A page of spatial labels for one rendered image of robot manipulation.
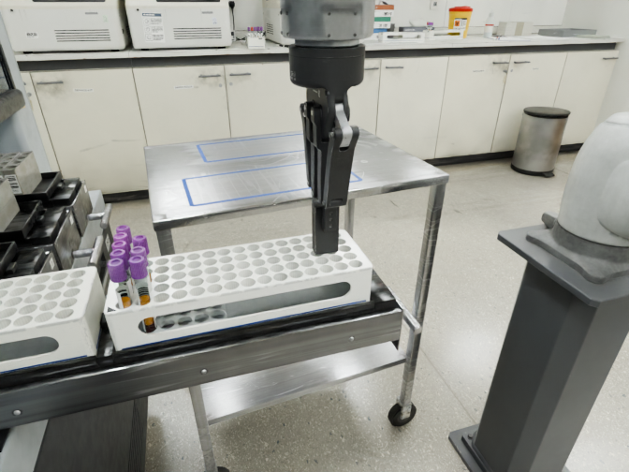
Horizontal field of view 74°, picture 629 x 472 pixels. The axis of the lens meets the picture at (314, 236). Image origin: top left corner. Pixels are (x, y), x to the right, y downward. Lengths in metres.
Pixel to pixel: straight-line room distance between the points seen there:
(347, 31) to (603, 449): 1.42
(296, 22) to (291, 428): 1.20
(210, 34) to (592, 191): 2.27
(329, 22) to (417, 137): 2.90
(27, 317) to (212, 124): 2.36
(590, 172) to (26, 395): 0.87
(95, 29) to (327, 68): 2.39
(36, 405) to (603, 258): 0.89
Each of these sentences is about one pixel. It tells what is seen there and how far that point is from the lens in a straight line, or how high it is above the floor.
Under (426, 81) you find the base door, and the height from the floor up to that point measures 0.66.
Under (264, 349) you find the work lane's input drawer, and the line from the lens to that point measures 0.50.
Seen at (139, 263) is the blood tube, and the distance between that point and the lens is 0.44.
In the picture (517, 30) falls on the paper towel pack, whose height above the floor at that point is 0.94.
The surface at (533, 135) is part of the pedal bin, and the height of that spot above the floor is 0.30.
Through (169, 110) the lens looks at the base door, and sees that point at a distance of 2.77.
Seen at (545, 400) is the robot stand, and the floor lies 0.38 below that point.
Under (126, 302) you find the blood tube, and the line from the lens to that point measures 0.47.
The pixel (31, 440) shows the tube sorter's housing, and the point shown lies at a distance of 0.64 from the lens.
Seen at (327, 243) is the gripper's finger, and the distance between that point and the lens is 0.51.
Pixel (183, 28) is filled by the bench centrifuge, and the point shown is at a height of 1.01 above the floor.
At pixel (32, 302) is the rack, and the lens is 0.55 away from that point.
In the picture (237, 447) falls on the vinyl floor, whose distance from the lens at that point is 1.39.
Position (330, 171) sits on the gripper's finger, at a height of 0.99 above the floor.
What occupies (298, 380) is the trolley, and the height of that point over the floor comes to 0.28.
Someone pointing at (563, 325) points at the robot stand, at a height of 0.58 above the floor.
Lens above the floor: 1.14
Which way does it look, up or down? 29 degrees down
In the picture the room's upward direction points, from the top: straight up
